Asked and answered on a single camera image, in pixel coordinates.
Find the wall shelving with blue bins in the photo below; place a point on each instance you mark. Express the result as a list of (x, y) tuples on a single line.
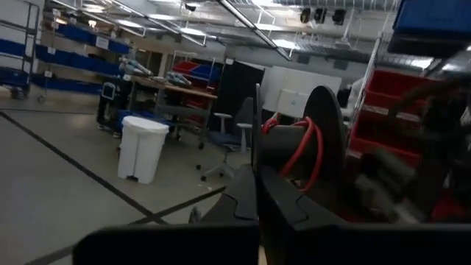
[(81, 62)]

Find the grey fabric bundle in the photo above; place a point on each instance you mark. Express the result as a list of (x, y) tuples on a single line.
[(134, 68), (178, 79)]

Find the blue floor crate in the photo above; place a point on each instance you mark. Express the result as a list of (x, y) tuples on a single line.
[(127, 115)]

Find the red storage bin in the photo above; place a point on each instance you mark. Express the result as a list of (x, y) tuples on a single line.
[(371, 145), (449, 210), (184, 67), (390, 88)]

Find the ceiling light rail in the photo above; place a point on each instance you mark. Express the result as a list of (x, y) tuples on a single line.
[(254, 27)]

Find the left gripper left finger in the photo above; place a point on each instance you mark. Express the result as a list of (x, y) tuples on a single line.
[(239, 202)]

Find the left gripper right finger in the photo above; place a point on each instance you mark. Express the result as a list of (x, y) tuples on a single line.
[(283, 206)]

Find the white partition board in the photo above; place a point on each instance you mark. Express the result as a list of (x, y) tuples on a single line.
[(301, 79)]

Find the office chair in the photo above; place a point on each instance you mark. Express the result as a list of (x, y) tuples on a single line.
[(228, 140)]

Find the black ceiling spotlight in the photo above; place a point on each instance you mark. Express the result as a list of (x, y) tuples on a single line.
[(305, 15), (338, 16), (319, 15)]

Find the white trash bin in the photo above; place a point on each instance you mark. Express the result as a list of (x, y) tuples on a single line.
[(141, 154)]

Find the wooden workbench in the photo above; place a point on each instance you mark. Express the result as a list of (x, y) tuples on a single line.
[(184, 90)]

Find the black partition panel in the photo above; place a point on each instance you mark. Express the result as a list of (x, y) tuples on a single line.
[(237, 84)]

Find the rolling rack with blue bins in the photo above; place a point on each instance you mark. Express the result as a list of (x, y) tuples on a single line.
[(14, 77)]

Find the blue storage bin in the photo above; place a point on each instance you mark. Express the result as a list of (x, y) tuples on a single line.
[(208, 73), (430, 16)]

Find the black equipment stand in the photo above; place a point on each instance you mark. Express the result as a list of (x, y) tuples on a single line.
[(108, 110)]

